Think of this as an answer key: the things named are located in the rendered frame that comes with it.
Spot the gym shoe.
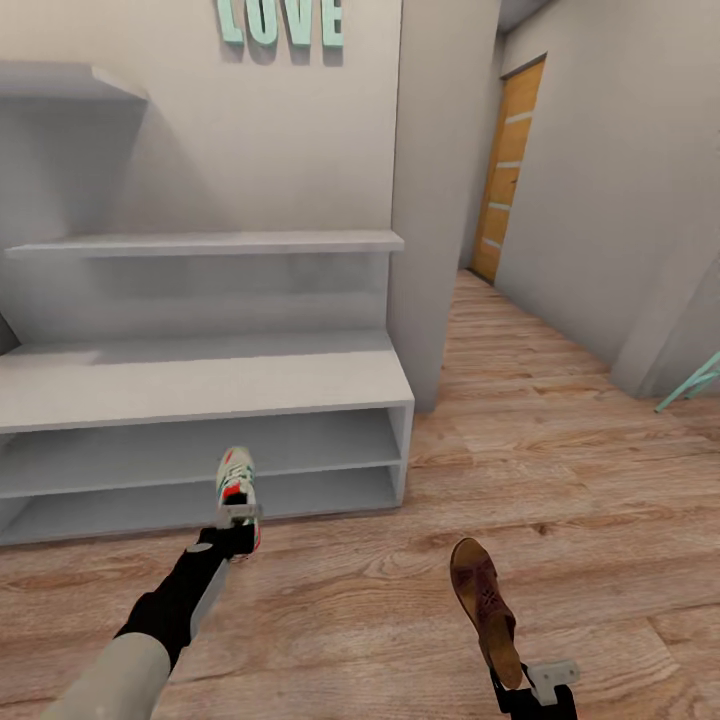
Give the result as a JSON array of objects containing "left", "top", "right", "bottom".
[{"left": 217, "top": 447, "right": 261, "bottom": 549}]

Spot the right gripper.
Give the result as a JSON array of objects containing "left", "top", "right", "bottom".
[{"left": 490, "top": 663, "right": 578, "bottom": 720}]

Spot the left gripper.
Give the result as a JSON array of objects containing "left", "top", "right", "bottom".
[{"left": 199, "top": 525, "right": 255, "bottom": 559}]

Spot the sandal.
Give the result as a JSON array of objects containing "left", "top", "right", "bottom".
[{"left": 450, "top": 538, "right": 523, "bottom": 689}]

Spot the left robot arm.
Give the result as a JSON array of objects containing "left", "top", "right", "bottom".
[{"left": 37, "top": 503, "right": 264, "bottom": 720}]

